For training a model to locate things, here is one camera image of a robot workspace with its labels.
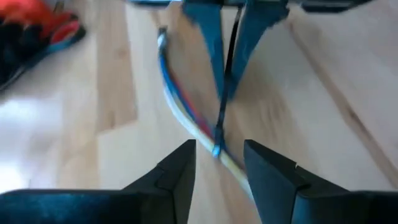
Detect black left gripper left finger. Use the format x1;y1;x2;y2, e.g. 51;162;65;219
0;139;197;224

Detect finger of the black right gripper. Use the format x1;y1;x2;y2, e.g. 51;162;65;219
182;2;227;98
229;0;290;99

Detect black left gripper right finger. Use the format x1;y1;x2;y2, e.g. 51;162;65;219
243;139;398;224

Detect black cable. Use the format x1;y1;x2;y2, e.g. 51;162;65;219
212;4;244;158

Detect multicoloured wire bundle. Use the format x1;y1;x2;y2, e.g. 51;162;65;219
156;26;259;203

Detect red handled scissors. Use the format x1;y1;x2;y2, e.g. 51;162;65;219
0;20;87;91

